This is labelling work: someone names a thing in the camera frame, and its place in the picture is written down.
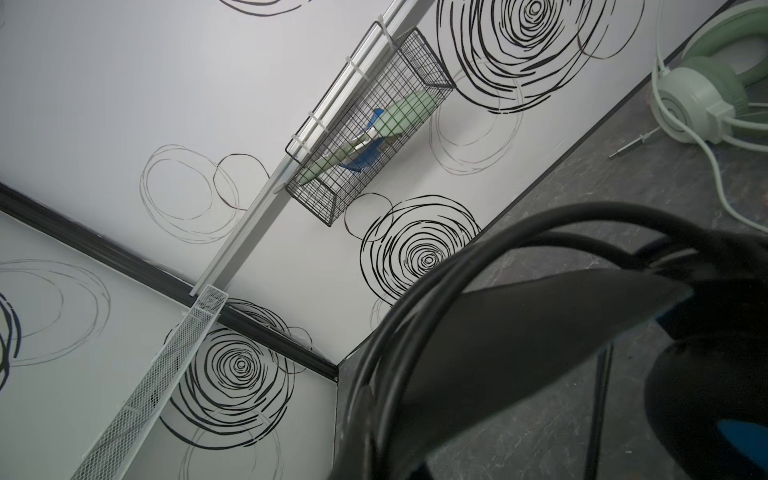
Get black gaming headphones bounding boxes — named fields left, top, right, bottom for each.
left=331, top=202, right=767, bottom=479

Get mint green headphones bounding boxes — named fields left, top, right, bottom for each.
left=651, top=1, right=767, bottom=151

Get blue tool in basket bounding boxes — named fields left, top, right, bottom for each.
left=340, top=108, right=384, bottom=172

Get green brush in basket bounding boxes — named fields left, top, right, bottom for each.
left=297, top=91, right=438, bottom=185

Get black wire wall basket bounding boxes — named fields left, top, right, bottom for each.
left=286, top=27, right=455, bottom=227

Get white mesh wall shelf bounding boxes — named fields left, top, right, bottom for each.
left=72, top=285, right=228, bottom=480

